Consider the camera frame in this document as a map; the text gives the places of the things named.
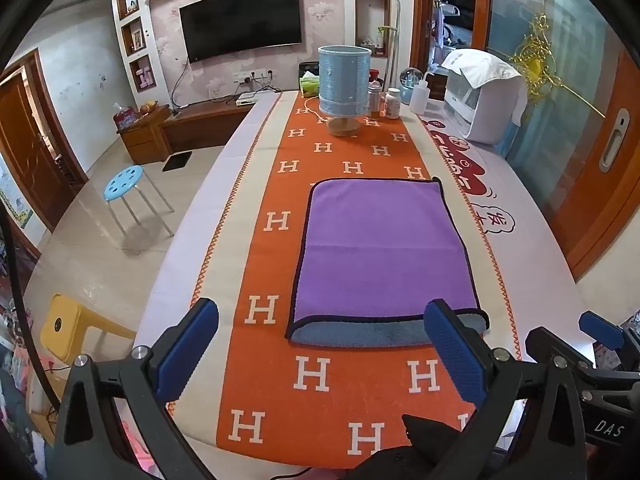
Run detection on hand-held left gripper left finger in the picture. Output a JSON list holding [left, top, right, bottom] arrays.
[[52, 298, 221, 480]]

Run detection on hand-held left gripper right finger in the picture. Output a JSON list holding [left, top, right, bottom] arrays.
[[424, 299, 588, 480]]

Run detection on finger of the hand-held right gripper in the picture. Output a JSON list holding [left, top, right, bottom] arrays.
[[524, 326, 597, 386], [579, 311, 627, 351]]

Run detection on purple towel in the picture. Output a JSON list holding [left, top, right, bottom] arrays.
[[285, 177, 490, 348]]

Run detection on orange printed blanket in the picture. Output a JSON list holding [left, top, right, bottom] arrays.
[[167, 91, 521, 468]]

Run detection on orange wooden sliding door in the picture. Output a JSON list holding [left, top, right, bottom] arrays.
[[547, 50, 640, 281]]

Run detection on yellow plastic stool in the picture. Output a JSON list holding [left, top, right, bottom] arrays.
[[42, 294, 137, 366]]

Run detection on blue round stool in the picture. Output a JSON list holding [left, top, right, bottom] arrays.
[[103, 165, 176, 238]]

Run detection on wooden side cabinet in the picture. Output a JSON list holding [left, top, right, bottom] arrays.
[[116, 105, 173, 165]]

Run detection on wooden television bench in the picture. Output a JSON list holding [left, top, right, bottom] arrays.
[[162, 92, 261, 153]]

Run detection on red plastic bag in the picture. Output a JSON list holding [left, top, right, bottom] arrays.
[[112, 103, 138, 131]]

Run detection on white countertop appliance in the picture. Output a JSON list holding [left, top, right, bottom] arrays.
[[445, 50, 528, 143]]

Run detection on brown wooden door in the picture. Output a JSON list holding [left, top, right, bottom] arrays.
[[0, 50, 88, 233]]

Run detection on white squeeze bottle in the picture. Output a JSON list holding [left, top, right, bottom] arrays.
[[410, 71, 437, 116]]

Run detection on gold hanging ornament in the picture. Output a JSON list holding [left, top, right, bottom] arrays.
[[507, 12, 608, 120]]

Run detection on red lid jar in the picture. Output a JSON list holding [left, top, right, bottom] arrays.
[[367, 70, 384, 113]]

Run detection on white cloth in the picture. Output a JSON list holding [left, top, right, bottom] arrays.
[[441, 50, 530, 126]]

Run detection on blue table lamp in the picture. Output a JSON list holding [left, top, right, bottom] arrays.
[[318, 45, 372, 137]]

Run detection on mop pole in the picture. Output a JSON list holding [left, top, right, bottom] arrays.
[[384, 0, 402, 96]]

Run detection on black television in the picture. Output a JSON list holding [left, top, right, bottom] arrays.
[[179, 0, 305, 65]]

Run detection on silver door handle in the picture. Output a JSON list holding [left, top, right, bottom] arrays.
[[599, 108, 631, 173]]

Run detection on wall poster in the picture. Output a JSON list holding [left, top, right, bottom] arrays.
[[0, 157, 35, 230]]

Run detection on white lamp cable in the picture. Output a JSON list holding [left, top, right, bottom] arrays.
[[295, 96, 331, 125]]

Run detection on wall power sockets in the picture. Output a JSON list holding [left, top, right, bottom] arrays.
[[232, 69, 275, 85]]

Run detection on wooden door frame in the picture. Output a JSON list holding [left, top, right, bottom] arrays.
[[410, 0, 493, 92]]

